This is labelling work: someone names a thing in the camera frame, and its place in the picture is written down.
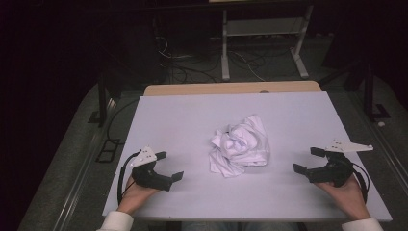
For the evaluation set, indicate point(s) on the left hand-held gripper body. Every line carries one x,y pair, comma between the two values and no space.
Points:
146,176

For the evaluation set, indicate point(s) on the white metal stand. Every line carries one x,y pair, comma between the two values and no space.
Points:
225,48

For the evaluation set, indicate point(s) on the small white round object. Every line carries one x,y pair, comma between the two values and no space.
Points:
380,123

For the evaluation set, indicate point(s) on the black metal stand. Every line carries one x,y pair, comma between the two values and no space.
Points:
102,99
369,93

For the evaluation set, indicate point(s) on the person's left hand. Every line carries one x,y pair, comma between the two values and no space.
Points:
136,197

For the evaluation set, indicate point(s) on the white underpants with black waistband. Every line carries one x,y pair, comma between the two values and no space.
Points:
239,147

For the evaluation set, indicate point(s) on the person's right hand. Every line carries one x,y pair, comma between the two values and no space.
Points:
348,199

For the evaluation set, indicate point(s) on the wooden table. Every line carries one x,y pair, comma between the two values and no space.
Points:
224,88

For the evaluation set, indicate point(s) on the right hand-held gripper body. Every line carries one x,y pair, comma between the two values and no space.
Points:
336,170

